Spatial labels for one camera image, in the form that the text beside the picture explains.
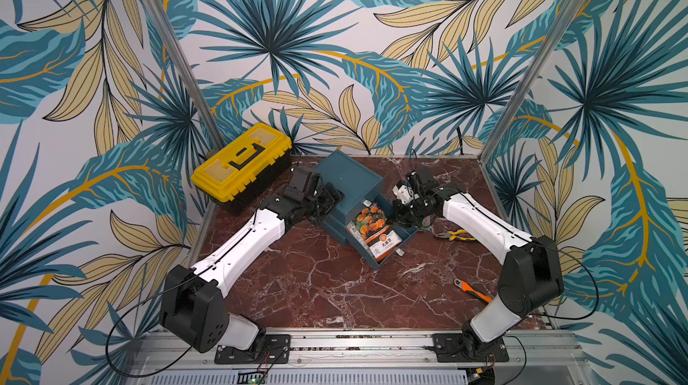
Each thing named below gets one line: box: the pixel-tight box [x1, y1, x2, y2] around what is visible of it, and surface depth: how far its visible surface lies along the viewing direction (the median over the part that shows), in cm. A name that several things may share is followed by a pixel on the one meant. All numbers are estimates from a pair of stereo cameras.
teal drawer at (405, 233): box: [345, 194, 419, 271], surface depth 84 cm
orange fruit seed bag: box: [345, 201, 403, 262], surface depth 87 cm
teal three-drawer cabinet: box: [313, 149, 419, 271], surface depth 85 cm
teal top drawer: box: [331, 200, 373, 224], surface depth 78 cm
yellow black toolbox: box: [190, 122, 293, 216], surface depth 96 cm
